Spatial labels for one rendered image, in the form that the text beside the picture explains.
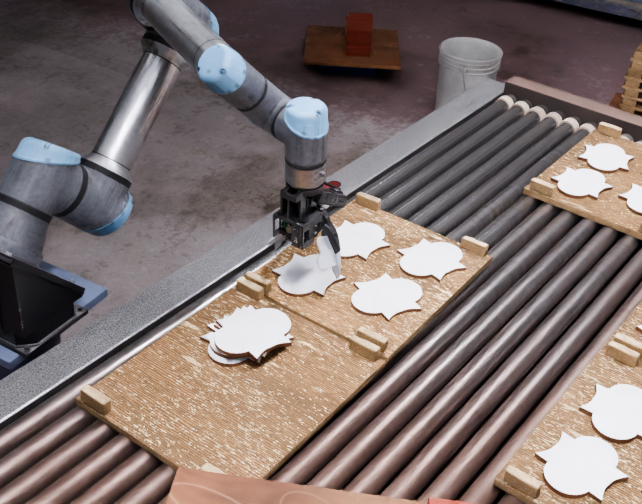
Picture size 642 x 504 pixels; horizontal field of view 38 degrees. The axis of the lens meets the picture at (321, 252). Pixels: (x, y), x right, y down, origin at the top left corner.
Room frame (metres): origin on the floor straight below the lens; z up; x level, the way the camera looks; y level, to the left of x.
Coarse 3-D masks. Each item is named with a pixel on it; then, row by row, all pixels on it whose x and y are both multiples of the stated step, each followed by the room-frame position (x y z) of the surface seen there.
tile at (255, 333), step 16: (224, 320) 1.28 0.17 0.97; (240, 320) 1.29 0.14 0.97; (256, 320) 1.29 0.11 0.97; (272, 320) 1.29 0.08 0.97; (288, 320) 1.29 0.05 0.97; (224, 336) 1.24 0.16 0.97; (240, 336) 1.24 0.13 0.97; (256, 336) 1.24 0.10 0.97; (272, 336) 1.25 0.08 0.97; (224, 352) 1.20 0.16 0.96; (240, 352) 1.20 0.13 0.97; (256, 352) 1.20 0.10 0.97
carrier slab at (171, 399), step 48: (192, 336) 1.27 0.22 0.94; (336, 336) 1.30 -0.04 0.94; (96, 384) 1.13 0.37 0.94; (144, 384) 1.14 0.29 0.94; (192, 384) 1.15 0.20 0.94; (240, 384) 1.15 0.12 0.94; (288, 384) 1.16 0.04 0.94; (336, 384) 1.17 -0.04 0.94; (144, 432) 1.03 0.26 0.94; (192, 432) 1.04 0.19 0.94; (240, 432) 1.04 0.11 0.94; (288, 432) 1.05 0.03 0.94
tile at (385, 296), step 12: (384, 276) 1.48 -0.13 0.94; (360, 288) 1.44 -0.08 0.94; (372, 288) 1.44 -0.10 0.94; (384, 288) 1.44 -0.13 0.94; (396, 288) 1.44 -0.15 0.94; (408, 288) 1.45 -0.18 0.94; (420, 288) 1.45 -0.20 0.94; (360, 300) 1.40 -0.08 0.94; (372, 300) 1.40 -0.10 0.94; (384, 300) 1.40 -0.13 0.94; (396, 300) 1.40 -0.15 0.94; (408, 300) 1.41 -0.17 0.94; (360, 312) 1.37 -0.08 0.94; (372, 312) 1.36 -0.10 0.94; (384, 312) 1.37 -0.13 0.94; (396, 312) 1.37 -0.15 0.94
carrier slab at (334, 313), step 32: (384, 224) 1.68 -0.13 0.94; (288, 256) 1.54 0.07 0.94; (384, 256) 1.56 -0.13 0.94; (480, 256) 1.58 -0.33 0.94; (352, 288) 1.44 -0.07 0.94; (448, 288) 1.46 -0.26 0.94; (320, 320) 1.34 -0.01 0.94; (352, 320) 1.35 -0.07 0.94; (384, 320) 1.35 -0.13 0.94; (416, 320) 1.36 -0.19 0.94; (384, 352) 1.26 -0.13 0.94
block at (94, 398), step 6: (84, 390) 1.09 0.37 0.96; (90, 390) 1.09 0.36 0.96; (96, 390) 1.09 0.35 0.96; (84, 396) 1.09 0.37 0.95; (90, 396) 1.08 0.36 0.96; (96, 396) 1.08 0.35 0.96; (102, 396) 1.08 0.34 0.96; (90, 402) 1.08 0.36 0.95; (96, 402) 1.07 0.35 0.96; (102, 402) 1.07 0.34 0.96; (108, 402) 1.07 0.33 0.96; (96, 408) 1.07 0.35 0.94; (102, 408) 1.06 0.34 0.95; (108, 408) 1.07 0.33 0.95
